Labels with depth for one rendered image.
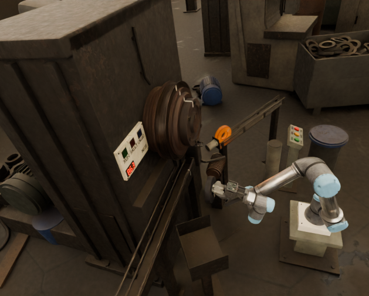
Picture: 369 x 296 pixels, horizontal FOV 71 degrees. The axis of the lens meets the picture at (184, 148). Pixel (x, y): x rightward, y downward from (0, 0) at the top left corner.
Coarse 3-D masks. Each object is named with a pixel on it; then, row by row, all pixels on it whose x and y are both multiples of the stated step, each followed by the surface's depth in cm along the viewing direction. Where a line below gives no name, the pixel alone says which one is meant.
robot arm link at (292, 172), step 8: (296, 160) 145; (304, 160) 139; (312, 160) 136; (320, 160) 135; (288, 168) 146; (296, 168) 141; (304, 168) 138; (272, 176) 151; (280, 176) 146; (288, 176) 144; (296, 176) 143; (264, 184) 150; (272, 184) 147; (280, 184) 146; (256, 192) 151; (264, 192) 150
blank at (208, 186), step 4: (208, 176) 146; (212, 176) 146; (208, 180) 143; (212, 180) 144; (208, 184) 141; (212, 184) 145; (208, 188) 140; (204, 192) 141; (208, 192) 140; (212, 192) 150; (204, 196) 142; (208, 196) 140; (212, 196) 147; (208, 200) 142; (212, 200) 148
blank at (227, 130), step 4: (220, 128) 201; (224, 128) 201; (228, 128) 204; (216, 132) 202; (220, 132) 200; (228, 132) 207; (216, 136) 202; (220, 136) 203; (224, 136) 209; (228, 136) 209; (220, 140) 205
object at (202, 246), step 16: (192, 224) 148; (208, 224) 153; (192, 240) 148; (208, 240) 147; (192, 256) 142; (208, 256) 141; (224, 256) 127; (192, 272) 127; (208, 272) 132; (192, 288) 185; (208, 288) 172
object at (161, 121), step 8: (168, 88) 140; (160, 96) 137; (168, 96) 134; (160, 104) 135; (168, 104) 133; (160, 112) 134; (168, 112) 134; (160, 120) 134; (160, 128) 135; (160, 136) 136; (168, 136) 138; (160, 144) 140; (168, 144) 139; (160, 152) 145; (168, 152) 141
